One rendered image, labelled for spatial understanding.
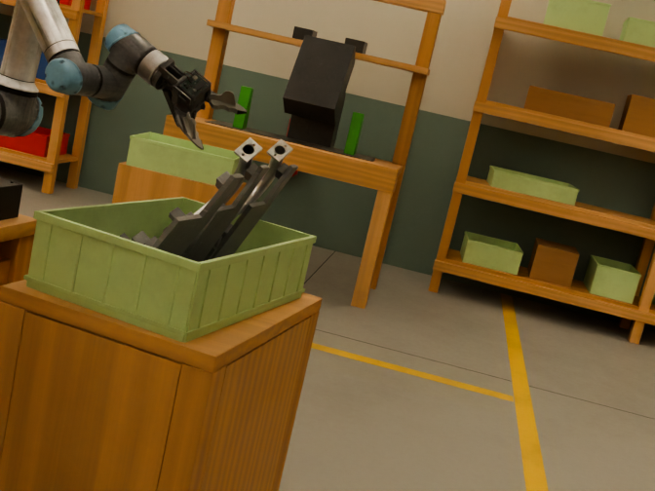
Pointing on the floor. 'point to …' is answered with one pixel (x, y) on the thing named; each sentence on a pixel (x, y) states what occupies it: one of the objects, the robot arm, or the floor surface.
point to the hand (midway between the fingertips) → (225, 132)
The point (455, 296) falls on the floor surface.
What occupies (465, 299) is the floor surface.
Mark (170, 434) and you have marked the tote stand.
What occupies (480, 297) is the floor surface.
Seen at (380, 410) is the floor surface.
